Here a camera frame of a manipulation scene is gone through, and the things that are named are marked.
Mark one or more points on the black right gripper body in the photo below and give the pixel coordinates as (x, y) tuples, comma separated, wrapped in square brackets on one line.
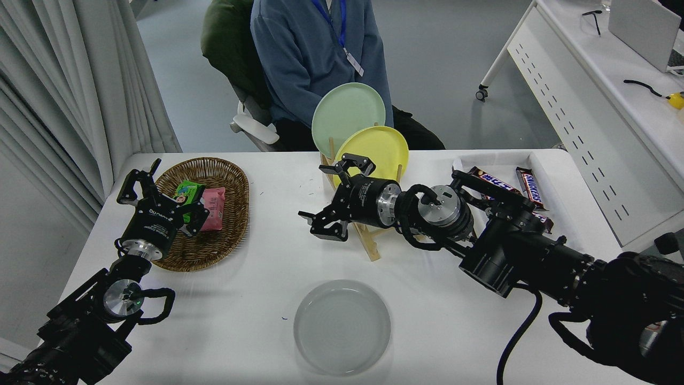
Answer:
[(360, 200)]

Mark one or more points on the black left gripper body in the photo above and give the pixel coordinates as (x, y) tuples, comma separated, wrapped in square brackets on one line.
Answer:
[(155, 222)]

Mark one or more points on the gray plate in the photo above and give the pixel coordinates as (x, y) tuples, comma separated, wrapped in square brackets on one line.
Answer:
[(342, 326)]

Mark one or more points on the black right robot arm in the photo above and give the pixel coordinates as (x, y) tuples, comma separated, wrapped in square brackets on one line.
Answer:
[(523, 251)]

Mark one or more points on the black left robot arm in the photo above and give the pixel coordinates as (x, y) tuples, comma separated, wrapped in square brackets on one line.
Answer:
[(80, 331)]

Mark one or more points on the yellow plate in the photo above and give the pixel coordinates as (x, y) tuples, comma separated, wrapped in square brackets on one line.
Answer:
[(379, 152)]

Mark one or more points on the wooden plate rack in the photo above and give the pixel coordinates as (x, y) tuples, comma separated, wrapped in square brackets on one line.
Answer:
[(374, 251)]

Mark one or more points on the pale green plate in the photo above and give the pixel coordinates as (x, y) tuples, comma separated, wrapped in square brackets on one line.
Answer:
[(344, 115)]

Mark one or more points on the pink snack packet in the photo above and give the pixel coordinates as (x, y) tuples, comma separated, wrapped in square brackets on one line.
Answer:
[(214, 211)]

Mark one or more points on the green snack packet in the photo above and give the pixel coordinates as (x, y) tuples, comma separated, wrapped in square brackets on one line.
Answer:
[(188, 190)]

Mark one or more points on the brown wicker basket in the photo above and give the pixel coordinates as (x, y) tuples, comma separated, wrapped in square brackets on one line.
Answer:
[(230, 176)]

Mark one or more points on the white office chair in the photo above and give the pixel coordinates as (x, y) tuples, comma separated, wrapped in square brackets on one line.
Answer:
[(255, 129)]

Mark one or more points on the person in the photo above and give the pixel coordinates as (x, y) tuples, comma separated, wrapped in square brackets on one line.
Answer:
[(299, 53)]

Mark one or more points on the pale gray curtain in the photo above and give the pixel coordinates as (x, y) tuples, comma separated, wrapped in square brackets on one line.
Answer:
[(53, 80)]

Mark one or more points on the white tray with cork base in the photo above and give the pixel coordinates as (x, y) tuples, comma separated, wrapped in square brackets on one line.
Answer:
[(497, 160)]

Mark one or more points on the dark green jacket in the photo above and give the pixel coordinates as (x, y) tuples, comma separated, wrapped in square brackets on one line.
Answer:
[(224, 37)]

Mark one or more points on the white perforated desk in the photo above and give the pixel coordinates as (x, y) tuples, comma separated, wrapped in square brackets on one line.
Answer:
[(588, 80)]

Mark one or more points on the black eyeglasses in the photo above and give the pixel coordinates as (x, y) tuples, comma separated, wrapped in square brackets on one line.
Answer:
[(591, 12)]

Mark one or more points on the silver laptop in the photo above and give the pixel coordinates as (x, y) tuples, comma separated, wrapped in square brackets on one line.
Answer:
[(641, 27)]

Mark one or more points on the small yellow object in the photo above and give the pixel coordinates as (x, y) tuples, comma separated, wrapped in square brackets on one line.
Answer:
[(676, 100)]

